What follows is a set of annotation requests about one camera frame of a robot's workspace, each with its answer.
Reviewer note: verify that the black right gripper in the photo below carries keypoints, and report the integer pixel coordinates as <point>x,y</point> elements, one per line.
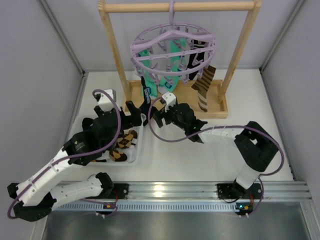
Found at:
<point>166,116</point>

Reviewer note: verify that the white plastic basket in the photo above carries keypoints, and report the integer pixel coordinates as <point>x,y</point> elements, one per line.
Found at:
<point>133,153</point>

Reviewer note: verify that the purple round clip hanger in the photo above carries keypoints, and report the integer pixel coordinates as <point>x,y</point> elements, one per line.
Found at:
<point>156,40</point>

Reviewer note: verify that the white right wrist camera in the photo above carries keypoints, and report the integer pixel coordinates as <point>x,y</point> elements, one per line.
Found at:
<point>168,99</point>

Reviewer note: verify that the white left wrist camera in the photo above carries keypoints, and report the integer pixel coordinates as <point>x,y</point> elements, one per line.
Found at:
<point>104,102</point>

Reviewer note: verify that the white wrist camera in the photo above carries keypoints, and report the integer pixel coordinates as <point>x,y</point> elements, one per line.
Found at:
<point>168,99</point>
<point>104,102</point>

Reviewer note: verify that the black white striped sock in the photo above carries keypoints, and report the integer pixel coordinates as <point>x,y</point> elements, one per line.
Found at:
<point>194,59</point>

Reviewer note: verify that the wooden hanging rack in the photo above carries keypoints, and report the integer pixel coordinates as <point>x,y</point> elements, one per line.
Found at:
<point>216,96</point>

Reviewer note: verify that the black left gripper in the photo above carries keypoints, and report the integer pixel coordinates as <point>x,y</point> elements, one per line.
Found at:
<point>125,118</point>

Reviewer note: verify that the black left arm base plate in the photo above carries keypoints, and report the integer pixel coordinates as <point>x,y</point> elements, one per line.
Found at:
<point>118,192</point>

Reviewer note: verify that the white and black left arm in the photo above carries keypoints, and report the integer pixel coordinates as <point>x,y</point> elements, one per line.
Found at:
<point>38,196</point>

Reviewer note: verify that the aluminium mounting rail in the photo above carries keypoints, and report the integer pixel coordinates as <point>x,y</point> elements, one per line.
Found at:
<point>271,190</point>

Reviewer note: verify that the brown argyle sock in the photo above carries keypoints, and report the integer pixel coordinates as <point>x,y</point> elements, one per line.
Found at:
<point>124,142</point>

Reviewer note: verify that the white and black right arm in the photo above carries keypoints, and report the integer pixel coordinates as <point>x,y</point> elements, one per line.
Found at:
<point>254,144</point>

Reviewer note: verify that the grey slotted cable duct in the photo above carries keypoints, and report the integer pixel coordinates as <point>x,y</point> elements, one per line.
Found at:
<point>153,206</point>

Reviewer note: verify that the mint green sock right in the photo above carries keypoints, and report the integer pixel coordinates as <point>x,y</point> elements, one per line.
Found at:
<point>169,83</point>

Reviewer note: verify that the mint green sock left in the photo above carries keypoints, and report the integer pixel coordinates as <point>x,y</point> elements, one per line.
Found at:
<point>146,63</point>

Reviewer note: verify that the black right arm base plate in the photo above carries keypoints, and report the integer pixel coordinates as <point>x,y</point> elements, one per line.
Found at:
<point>232,192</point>

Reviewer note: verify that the mint green sock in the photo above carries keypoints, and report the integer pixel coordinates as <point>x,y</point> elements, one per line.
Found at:
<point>146,63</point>
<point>169,83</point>

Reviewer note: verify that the brown striped sock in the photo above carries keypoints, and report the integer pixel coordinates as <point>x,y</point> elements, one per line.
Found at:
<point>202,85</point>

